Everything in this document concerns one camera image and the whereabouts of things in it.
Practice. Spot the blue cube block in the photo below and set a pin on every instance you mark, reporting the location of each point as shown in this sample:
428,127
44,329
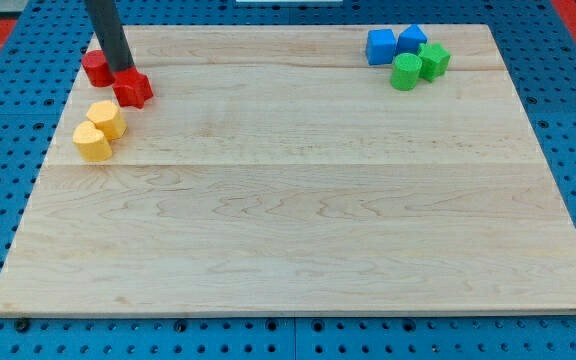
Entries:
380,46

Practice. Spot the yellow hexagon block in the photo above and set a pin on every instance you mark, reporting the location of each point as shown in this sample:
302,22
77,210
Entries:
107,117

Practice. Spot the red star block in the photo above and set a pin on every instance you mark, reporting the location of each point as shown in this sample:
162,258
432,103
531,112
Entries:
131,88

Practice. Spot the green cylinder block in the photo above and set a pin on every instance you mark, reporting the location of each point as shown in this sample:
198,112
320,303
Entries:
405,71

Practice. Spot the yellow heart block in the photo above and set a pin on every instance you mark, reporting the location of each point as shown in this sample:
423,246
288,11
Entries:
91,143

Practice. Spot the red cylinder block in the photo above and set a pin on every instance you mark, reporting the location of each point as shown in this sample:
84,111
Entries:
97,69

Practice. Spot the light wooden board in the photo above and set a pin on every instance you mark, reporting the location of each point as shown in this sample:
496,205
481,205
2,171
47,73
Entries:
275,173

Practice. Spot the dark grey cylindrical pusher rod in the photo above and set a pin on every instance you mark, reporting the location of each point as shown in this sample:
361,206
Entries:
107,25

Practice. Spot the blue triangular block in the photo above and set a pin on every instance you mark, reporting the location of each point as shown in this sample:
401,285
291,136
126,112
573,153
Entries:
410,40

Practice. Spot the green star block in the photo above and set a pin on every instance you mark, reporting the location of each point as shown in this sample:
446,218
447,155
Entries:
435,60

